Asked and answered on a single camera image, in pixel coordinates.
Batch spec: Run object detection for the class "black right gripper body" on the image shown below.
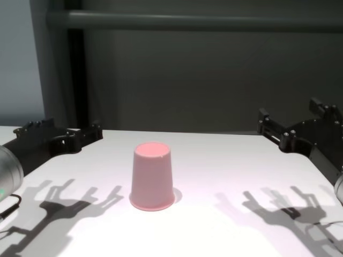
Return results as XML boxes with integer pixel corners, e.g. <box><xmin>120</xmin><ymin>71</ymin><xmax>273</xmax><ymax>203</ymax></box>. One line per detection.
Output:
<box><xmin>280</xmin><ymin>117</ymin><xmax>343</xmax><ymax>177</ymax></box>

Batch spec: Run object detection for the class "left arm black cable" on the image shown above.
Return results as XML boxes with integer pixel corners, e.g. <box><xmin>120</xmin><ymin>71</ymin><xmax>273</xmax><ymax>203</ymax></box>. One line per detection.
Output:
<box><xmin>0</xmin><ymin>194</ymin><xmax>23</xmax><ymax>222</ymax></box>

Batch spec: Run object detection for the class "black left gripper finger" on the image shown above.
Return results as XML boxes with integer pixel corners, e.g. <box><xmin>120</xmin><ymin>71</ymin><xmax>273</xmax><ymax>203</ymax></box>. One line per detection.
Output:
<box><xmin>65</xmin><ymin>123</ymin><xmax>104</xmax><ymax>147</ymax></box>
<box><xmin>13</xmin><ymin>118</ymin><xmax>56</xmax><ymax>134</ymax></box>

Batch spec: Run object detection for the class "black vertical post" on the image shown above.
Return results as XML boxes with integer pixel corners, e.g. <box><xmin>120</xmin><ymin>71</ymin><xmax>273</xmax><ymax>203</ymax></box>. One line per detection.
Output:
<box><xmin>66</xmin><ymin>28</ymin><xmax>90</xmax><ymax>129</ymax></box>

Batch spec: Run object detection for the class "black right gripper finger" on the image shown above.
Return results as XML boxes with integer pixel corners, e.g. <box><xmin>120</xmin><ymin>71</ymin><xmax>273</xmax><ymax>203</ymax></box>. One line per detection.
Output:
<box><xmin>308</xmin><ymin>97</ymin><xmax>343</xmax><ymax>124</ymax></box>
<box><xmin>257</xmin><ymin>108</ymin><xmax>297</xmax><ymax>154</ymax></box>

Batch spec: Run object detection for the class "pink plastic cup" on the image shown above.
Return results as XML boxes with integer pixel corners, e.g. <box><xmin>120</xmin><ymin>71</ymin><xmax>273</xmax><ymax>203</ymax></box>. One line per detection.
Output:
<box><xmin>129</xmin><ymin>141</ymin><xmax>175</xmax><ymax>211</ymax></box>

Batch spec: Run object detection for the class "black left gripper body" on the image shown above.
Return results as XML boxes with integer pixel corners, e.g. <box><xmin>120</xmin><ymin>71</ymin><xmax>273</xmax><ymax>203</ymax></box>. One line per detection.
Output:
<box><xmin>2</xmin><ymin>127</ymin><xmax>81</xmax><ymax>177</ymax></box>

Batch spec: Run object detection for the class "thick grey railing bar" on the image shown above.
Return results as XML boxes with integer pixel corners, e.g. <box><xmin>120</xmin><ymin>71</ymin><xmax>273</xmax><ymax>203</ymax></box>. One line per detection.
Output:
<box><xmin>46</xmin><ymin>9</ymin><xmax>343</xmax><ymax>33</ymax></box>

